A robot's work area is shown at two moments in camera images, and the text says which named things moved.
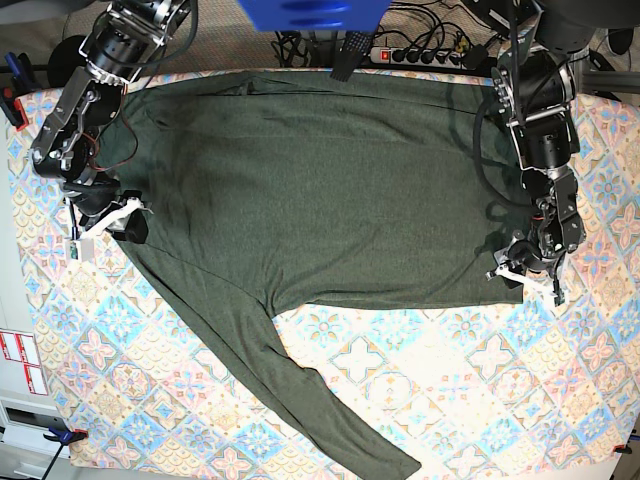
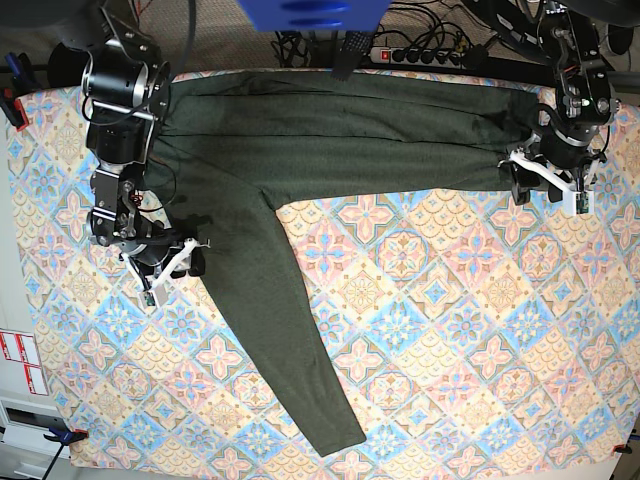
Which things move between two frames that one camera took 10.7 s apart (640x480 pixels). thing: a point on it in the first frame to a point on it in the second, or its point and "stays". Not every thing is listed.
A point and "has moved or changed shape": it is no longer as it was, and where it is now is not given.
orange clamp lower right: [622, 448] stays
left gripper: [107, 208] to [190, 248]
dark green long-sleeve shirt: [295, 191] has moved or changed shape
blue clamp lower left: [64, 438] stays
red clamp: [22, 81] stays
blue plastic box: [315, 15] stays
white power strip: [444, 59] stays
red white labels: [20, 348] stays
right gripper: [520, 262] to [570, 177]
